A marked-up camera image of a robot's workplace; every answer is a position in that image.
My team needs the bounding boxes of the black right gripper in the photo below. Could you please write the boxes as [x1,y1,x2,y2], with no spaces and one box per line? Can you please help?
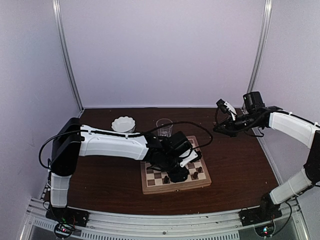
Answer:
[213,112,261,137]

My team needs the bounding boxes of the dark chess pawn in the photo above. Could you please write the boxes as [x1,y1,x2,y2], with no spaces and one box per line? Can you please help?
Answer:
[192,171,199,180]

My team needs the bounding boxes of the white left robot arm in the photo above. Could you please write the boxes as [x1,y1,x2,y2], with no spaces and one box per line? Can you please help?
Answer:
[49,117,198,222]

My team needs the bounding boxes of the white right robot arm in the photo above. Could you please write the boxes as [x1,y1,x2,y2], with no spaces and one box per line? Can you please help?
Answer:
[213,91,320,221]

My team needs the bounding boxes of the wooden chess board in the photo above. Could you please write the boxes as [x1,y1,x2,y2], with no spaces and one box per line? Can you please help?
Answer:
[140,135,212,195]

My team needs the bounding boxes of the clear drinking glass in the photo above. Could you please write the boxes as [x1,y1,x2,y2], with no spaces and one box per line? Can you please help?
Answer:
[156,118,173,137]

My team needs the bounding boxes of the white scalloped bowl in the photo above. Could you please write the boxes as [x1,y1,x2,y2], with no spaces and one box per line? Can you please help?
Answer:
[111,116,136,133]

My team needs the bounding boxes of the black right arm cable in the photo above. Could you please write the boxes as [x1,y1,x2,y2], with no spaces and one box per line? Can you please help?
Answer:
[213,107,266,138]

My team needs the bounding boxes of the aluminium frame post right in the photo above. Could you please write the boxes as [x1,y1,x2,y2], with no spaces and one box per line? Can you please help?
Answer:
[246,0,273,93]

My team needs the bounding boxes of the aluminium frame post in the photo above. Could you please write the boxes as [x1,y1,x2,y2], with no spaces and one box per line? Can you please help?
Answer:
[52,0,84,113]
[246,0,273,93]

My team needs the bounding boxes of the aluminium front rail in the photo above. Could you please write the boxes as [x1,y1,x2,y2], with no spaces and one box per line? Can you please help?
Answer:
[21,194,305,240]

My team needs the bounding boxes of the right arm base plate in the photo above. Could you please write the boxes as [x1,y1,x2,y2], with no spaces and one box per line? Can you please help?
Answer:
[238,207,283,227]

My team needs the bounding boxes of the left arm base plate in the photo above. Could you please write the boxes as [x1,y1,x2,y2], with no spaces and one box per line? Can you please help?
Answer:
[45,207,90,227]

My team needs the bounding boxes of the aluminium frame post left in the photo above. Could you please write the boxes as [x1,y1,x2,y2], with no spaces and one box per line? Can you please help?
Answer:
[52,0,84,113]

